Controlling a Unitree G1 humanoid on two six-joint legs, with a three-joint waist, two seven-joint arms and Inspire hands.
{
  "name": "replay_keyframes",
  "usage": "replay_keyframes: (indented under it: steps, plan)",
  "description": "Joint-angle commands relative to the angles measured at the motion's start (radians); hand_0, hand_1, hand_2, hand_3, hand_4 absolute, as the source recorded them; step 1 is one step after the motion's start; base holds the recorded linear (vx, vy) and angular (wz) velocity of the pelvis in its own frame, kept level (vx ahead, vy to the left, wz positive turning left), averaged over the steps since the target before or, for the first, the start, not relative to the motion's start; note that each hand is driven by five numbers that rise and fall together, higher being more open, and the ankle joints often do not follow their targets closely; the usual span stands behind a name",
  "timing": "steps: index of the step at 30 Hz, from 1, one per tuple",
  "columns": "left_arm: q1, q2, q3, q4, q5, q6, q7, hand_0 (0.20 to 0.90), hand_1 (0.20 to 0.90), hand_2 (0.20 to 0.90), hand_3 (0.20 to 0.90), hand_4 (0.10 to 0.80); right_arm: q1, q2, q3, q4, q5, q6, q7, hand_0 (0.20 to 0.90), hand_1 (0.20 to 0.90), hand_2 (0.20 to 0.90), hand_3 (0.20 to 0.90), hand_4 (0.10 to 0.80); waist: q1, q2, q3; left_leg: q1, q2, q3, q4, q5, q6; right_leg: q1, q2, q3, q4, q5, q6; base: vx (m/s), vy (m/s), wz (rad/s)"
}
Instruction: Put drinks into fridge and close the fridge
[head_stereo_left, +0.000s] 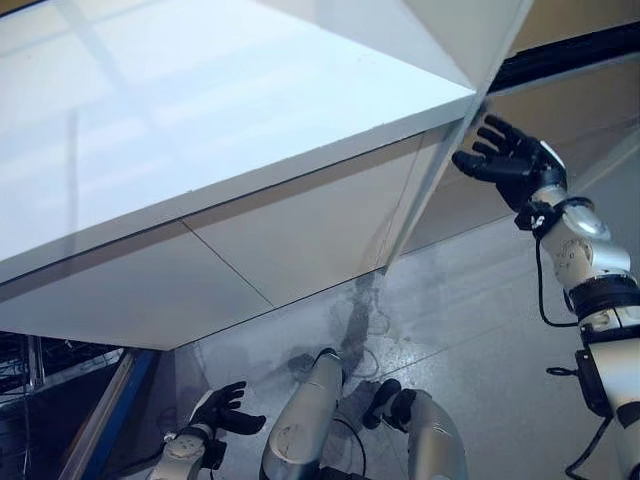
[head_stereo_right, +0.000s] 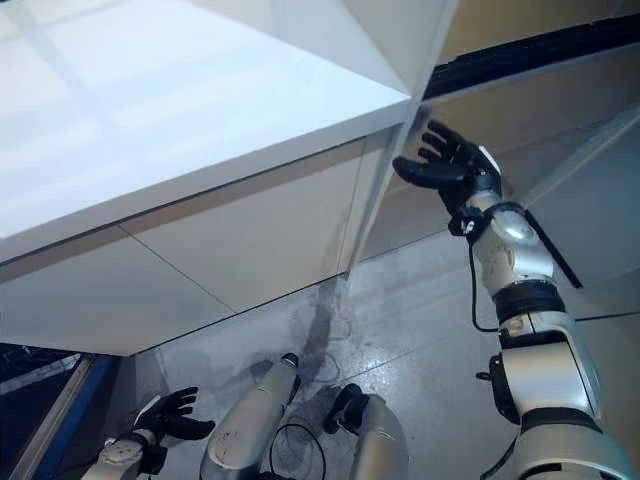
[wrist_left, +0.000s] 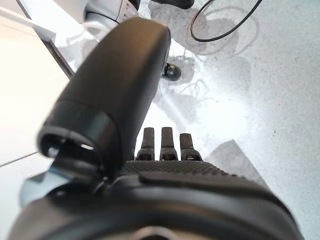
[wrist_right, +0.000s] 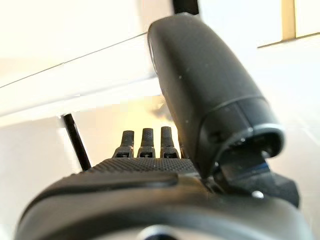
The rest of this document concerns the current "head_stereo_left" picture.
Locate white tall cabinet panel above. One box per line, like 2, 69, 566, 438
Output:
254, 0, 537, 277

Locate right robot leg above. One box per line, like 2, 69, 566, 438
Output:
361, 377, 470, 480

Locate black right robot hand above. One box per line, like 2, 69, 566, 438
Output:
451, 113, 570, 212

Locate stainless steel fridge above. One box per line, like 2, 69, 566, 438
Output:
399, 0, 640, 257

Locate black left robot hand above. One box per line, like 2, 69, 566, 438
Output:
191, 380, 267, 437

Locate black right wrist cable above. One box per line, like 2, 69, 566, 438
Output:
533, 234, 585, 330

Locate dark metal frame structure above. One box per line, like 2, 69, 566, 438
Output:
0, 328, 162, 480

